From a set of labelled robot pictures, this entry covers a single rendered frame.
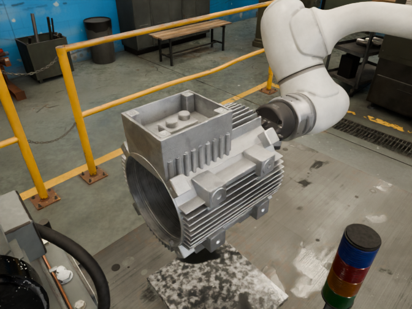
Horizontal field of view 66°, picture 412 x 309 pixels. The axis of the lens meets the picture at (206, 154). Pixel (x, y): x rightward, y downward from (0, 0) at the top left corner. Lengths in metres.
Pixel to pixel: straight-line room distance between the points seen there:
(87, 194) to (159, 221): 2.06
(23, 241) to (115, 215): 1.86
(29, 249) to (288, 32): 0.60
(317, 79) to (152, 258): 0.72
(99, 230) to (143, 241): 1.21
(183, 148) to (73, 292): 0.33
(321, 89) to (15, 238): 0.59
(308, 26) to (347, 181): 0.87
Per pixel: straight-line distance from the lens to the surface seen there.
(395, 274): 1.17
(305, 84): 0.68
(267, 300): 0.86
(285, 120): 0.59
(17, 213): 0.54
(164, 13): 5.51
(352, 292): 0.71
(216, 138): 0.44
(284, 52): 0.70
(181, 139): 0.40
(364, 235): 0.63
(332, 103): 0.70
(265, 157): 0.47
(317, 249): 1.14
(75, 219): 2.44
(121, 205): 2.44
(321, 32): 0.70
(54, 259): 0.67
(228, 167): 0.47
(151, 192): 0.57
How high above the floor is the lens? 1.65
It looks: 35 degrees down
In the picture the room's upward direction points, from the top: straight up
